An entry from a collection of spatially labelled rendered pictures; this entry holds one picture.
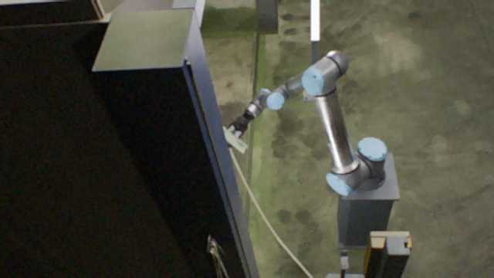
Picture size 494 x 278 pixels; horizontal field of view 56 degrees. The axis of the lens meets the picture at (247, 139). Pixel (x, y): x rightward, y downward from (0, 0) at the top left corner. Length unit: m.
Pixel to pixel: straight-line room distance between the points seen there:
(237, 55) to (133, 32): 3.33
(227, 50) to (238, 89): 0.53
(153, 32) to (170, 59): 0.10
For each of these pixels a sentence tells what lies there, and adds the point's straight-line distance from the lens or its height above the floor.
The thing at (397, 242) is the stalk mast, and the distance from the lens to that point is 1.37.
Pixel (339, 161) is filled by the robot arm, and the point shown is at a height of 0.98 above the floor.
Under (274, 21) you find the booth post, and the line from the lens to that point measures 4.43.
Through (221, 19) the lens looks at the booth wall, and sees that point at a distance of 4.46.
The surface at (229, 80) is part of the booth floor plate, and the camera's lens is 4.07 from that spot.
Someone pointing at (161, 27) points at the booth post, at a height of 2.29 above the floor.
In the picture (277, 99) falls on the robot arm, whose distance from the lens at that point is 2.55.
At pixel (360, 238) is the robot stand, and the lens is 3.04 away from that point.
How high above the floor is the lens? 2.86
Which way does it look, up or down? 51 degrees down
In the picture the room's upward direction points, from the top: 11 degrees counter-clockwise
